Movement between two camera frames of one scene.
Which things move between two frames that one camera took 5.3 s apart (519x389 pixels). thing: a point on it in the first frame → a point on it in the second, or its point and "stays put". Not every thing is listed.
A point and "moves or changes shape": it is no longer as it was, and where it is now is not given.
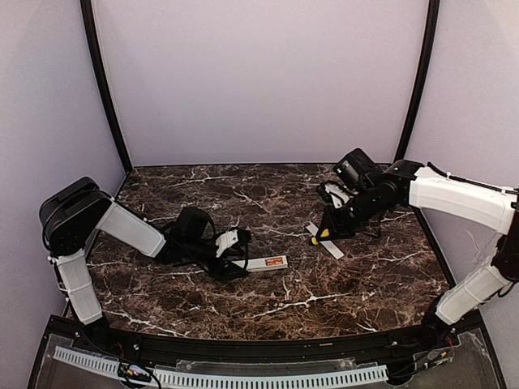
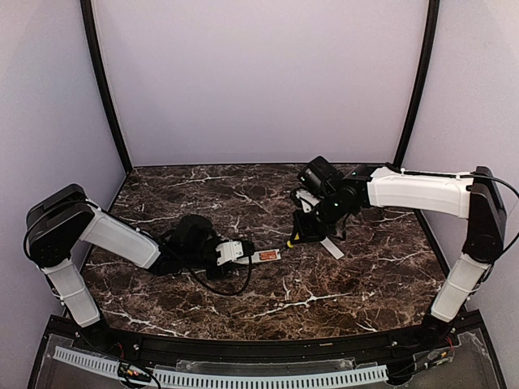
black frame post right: (425, 78) stays put
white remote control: (263, 263) moves or changes shape
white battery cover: (328, 245) stays put
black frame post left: (87, 10) stays put
